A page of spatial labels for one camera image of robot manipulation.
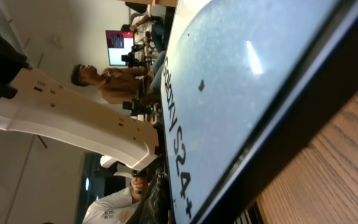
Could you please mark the computer monitor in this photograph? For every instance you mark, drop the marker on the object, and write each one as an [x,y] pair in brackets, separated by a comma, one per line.
[119,43]

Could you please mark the Samsung Galaxy smartphone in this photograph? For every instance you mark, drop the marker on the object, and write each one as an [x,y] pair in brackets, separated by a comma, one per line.
[245,88]

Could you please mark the person in white shirt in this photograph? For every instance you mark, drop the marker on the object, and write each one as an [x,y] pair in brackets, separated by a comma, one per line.
[119,206]

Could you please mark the person in brown shirt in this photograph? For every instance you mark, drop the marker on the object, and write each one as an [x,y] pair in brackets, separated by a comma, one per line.
[117,85]

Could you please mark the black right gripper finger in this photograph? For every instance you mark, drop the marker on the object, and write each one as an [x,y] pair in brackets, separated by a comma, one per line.
[153,209]

